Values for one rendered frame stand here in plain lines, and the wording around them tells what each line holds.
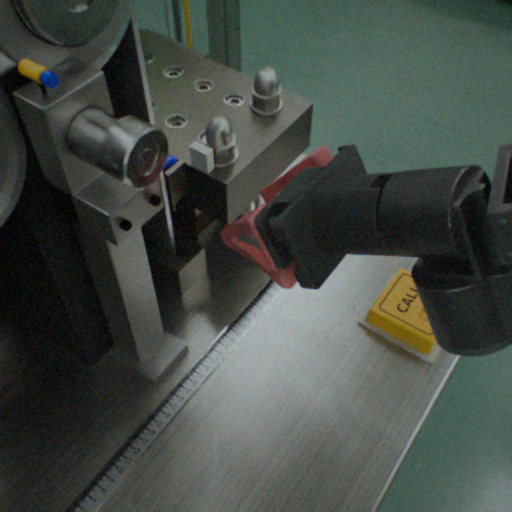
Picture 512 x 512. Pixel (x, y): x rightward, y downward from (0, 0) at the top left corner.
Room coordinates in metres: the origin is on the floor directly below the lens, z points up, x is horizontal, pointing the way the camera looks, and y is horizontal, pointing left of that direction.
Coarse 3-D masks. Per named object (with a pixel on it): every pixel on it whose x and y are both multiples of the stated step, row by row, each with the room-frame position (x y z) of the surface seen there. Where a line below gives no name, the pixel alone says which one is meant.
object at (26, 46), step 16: (0, 0) 0.32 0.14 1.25; (128, 0) 0.39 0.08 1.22; (0, 16) 0.31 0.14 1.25; (16, 16) 0.32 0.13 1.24; (0, 32) 0.31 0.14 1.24; (16, 32) 0.32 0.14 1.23; (112, 32) 0.37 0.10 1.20; (0, 48) 0.31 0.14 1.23; (16, 48) 0.32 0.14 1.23; (32, 48) 0.32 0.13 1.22; (48, 48) 0.33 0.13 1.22; (64, 48) 0.34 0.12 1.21; (80, 48) 0.35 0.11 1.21; (96, 48) 0.36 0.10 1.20; (48, 64) 0.33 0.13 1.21
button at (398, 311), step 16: (400, 272) 0.39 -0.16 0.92; (400, 288) 0.37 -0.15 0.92; (384, 304) 0.35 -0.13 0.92; (400, 304) 0.35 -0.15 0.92; (416, 304) 0.35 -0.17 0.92; (368, 320) 0.34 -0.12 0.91; (384, 320) 0.33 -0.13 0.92; (400, 320) 0.33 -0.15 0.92; (416, 320) 0.33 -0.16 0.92; (400, 336) 0.32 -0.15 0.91; (416, 336) 0.31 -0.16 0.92; (432, 336) 0.31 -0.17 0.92
